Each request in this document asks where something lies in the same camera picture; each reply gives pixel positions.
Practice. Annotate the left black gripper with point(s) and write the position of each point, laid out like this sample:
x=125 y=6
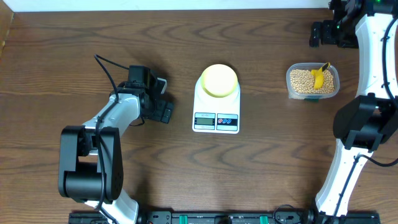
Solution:
x=157 y=116

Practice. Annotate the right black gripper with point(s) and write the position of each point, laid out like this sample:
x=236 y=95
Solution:
x=326 y=26

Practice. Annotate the yellow measuring scoop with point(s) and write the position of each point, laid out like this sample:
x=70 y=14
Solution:
x=319 y=76

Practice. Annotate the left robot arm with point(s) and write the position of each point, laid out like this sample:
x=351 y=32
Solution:
x=91 y=166

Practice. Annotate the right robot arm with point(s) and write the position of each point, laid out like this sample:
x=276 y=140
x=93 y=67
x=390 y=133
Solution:
x=370 y=119

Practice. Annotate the white digital kitchen scale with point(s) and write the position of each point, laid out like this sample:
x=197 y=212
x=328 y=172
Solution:
x=216 y=115

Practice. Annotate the yellow bowl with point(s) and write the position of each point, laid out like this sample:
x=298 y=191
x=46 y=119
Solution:
x=219 y=80

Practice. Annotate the clear plastic container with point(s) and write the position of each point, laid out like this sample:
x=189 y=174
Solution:
x=311 y=66

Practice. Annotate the soybeans pile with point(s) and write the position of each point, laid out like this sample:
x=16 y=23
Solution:
x=302 y=82

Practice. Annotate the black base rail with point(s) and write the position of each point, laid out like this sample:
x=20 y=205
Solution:
x=283 y=216

